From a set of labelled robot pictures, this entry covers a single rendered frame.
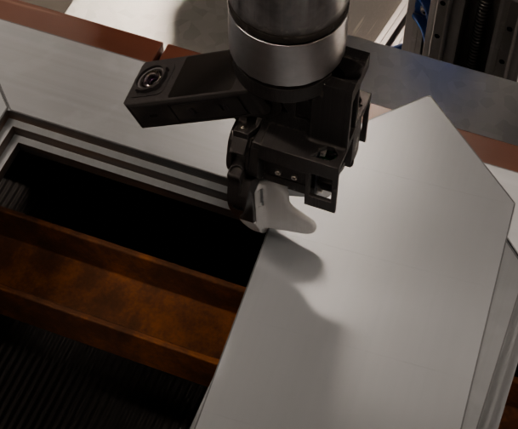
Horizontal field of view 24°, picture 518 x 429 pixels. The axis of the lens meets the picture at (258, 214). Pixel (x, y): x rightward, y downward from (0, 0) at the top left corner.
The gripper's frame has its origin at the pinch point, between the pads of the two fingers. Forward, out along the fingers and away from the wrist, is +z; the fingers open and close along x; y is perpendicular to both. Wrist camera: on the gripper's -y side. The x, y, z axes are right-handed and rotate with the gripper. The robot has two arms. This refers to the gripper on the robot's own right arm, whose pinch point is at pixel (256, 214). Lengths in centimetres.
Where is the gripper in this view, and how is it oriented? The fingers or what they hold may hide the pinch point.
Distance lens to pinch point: 96.6
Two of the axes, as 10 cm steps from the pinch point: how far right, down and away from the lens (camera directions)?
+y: 9.3, 3.0, -2.0
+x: 3.6, -7.7, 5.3
